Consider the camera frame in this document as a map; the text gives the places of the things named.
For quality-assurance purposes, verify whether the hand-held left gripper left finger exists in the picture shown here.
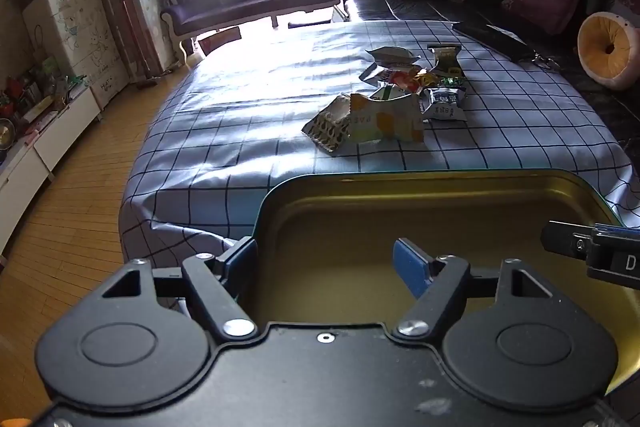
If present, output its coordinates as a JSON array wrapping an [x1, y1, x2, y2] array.
[[100, 236, 259, 341]]

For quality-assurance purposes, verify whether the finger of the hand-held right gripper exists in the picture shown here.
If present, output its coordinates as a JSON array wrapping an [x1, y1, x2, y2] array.
[[594, 223, 640, 239], [541, 220, 596, 260]]

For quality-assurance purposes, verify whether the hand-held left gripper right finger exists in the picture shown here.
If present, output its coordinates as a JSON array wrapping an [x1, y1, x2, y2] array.
[[393, 238, 554, 339]]

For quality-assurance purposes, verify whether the teal tin box gold inside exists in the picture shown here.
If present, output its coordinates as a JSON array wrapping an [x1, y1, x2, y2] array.
[[225, 172, 640, 400]]

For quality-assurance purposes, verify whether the orange white snack packet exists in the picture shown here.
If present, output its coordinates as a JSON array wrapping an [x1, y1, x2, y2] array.
[[348, 93, 425, 142]]

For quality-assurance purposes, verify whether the blue white snack packet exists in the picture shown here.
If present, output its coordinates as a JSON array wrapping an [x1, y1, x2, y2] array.
[[424, 87, 468, 106], [422, 101, 468, 122]]

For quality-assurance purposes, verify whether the black white patterned snack packet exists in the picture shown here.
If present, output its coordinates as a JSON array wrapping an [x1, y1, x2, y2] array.
[[303, 94, 352, 154]]

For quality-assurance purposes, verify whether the green white snack packet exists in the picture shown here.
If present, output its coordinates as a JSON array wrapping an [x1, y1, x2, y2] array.
[[370, 85, 418, 102]]

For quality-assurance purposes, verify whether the red white snack packet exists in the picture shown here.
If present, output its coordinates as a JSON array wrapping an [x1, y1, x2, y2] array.
[[380, 69, 421, 88]]

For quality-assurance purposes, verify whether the white pink lettered snack packet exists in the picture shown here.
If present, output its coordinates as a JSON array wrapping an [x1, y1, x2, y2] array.
[[360, 63, 396, 82]]

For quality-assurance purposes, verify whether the silver snack packet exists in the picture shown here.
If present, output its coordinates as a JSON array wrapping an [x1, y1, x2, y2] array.
[[365, 47, 422, 68]]

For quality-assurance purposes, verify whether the yellow round cushion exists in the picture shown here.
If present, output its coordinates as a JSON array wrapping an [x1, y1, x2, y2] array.
[[577, 11, 640, 92]]

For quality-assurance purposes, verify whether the black rectangular case with keyring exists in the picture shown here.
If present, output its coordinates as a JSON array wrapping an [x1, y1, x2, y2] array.
[[451, 21, 536, 62]]

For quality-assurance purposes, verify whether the low white cabinet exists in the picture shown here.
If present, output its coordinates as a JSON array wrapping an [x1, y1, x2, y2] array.
[[0, 84, 101, 253]]

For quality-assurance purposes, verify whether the tree print paper bag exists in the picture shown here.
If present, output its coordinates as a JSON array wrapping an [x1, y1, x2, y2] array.
[[197, 27, 243, 56]]

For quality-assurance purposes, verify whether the purple chaise sofa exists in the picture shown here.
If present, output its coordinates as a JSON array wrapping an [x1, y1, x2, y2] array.
[[160, 0, 342, 58]]

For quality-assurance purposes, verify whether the red stick vacuum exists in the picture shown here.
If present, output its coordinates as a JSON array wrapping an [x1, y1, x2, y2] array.
[[102, 0, 161, 88]]

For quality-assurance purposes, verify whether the black leather sofa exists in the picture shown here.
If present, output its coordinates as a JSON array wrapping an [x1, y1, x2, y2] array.
[[344, 0, 501, 24]]

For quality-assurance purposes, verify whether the pile of books and toys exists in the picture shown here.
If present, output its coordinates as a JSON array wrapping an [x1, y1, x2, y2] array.
[[0, 54, 88, 158]]

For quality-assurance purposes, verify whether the white cartoon cabinet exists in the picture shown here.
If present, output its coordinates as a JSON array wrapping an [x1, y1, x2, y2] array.
[[21, 0, 130, 110]]

